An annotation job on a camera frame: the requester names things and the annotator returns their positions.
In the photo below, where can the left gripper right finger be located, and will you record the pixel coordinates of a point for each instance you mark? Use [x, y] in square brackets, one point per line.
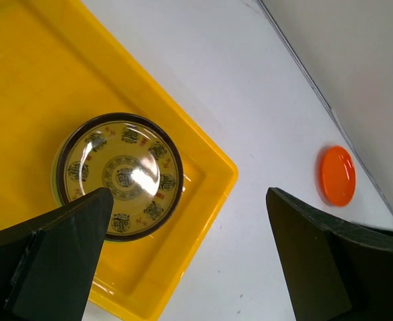
[334, 269]

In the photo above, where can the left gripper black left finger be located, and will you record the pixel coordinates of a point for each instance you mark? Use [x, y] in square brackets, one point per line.
[47, 264]

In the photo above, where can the orange plate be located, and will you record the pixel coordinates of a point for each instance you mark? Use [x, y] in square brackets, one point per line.
[337, 176]

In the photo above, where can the yellow patterned plate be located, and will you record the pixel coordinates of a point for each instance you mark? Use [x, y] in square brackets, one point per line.
[135, 159]

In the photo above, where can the green plate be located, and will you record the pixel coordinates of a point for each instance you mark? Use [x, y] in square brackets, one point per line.
[54, 187]

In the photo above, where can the yellow plastic bin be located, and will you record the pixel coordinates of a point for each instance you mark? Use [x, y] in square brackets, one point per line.
[59, 67]

